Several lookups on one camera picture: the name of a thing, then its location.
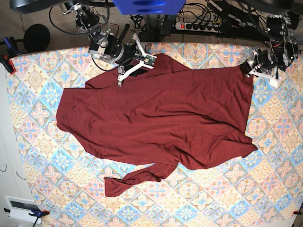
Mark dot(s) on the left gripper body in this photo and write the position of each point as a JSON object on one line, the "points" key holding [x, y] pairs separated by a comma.
{"points": [[265, 64]]}

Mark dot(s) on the black round stool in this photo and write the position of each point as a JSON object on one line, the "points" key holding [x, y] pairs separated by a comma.
{"points": [[36, 38]]}

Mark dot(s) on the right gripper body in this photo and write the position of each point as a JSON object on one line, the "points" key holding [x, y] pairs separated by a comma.
{"points": [[133, 63]]}

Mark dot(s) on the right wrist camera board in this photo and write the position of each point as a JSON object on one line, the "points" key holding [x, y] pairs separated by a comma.
{"points": [[149, 61]]}

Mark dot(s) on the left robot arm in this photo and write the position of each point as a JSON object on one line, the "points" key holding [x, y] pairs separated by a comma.
{"points": [[283, 49]]}

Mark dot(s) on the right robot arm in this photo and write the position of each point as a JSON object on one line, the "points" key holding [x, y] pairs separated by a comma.
{"points": [[91, 19]]}

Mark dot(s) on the patterned tile tablecloth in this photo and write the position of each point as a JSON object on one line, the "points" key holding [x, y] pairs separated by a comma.
{"points": [[264, 187]]}

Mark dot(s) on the maroon t-shirt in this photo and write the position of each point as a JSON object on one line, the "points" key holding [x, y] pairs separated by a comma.
{"points": [[166, 116]]}

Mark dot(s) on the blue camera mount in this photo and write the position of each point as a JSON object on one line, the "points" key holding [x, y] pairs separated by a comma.
{"points": [[149, 7]]}

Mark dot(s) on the blue orange clamp lower left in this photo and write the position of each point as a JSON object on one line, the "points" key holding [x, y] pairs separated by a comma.
{"points": [[35, 213]]}

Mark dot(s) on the orange clamp lower right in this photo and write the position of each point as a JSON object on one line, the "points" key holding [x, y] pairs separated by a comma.
{"points": [[298, 212]]}

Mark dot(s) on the white power strip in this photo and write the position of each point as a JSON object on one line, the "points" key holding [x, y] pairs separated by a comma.
{"points": [[206, 27]]}

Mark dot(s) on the blue orange clamp upper left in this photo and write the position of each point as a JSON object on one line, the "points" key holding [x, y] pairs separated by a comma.
{"points": [[5, 59]]}

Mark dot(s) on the white floor outlet box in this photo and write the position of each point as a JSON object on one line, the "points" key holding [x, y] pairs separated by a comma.
{"points": [[22, 204]]}

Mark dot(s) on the blue orange clamp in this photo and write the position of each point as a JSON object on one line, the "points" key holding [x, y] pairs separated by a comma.
{"points": [[35, 213], [5, 59]]}

